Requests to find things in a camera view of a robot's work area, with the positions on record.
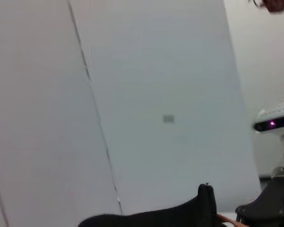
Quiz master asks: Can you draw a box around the white robot head with camera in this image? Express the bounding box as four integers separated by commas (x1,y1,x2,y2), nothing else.
252,100,284,166

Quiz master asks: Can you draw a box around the black bag with orange handles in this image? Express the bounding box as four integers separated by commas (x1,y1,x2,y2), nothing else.
77,182,242,227

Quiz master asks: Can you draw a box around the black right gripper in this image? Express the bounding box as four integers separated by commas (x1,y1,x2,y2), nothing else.
235,175,284,227

